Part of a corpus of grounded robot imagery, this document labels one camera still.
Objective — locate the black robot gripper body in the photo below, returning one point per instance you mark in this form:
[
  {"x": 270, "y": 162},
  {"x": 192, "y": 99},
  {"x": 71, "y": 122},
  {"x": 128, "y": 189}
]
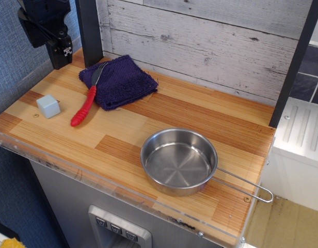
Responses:
[{"x": 43, "y": 21}]

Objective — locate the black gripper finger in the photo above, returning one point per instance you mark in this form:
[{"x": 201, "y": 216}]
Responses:
[{"x": 60, "y": 51}]

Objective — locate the red handled fork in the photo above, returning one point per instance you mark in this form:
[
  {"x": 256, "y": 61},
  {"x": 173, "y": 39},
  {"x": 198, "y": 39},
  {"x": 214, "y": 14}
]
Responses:
[{"x": 82, "y": 113}]

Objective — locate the pale grey cube block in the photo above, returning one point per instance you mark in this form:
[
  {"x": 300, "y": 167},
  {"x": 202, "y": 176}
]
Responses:
[{"x": 48, "y": 106}]

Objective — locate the purple folded towel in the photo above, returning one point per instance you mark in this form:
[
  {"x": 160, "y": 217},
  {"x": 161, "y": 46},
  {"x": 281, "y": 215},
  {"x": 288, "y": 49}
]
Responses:
[{"x": 123, "y": 82}]

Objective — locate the stainless steel pan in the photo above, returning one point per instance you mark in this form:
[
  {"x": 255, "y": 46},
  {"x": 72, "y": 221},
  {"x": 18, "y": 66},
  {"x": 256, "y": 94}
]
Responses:
[{"x": 181, "y": 162}]

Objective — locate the silver dispenser button panel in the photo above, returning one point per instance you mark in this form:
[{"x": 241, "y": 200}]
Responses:
[{"x": 113, "y": 231}]

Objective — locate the yellow object bottom left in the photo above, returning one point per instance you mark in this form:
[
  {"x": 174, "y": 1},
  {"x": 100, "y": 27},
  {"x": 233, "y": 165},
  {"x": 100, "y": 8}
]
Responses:
[{"x": 12, "y": 243}]

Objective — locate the clear acrylic table edge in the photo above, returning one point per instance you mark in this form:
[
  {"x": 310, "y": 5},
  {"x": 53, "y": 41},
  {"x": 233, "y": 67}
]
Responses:
[{"x": 173, "y": 221}]

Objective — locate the white ridged side counter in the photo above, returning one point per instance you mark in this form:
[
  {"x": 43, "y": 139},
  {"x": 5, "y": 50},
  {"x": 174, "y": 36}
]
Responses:
[{"x": 292, "y": 164}]

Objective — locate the black left vertical post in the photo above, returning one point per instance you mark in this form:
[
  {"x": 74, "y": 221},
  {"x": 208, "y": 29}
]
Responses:
[{"x": 90, "y": 31}]

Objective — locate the black vertical post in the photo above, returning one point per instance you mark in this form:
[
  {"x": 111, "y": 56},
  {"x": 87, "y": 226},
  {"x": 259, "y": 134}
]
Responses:
[
  {"x": 90, "y": 31},
  {"x": 300, "y": 51}
]

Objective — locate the black right vertical post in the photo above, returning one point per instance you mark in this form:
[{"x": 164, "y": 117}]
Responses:
[{"x": 300, "y": 51}]

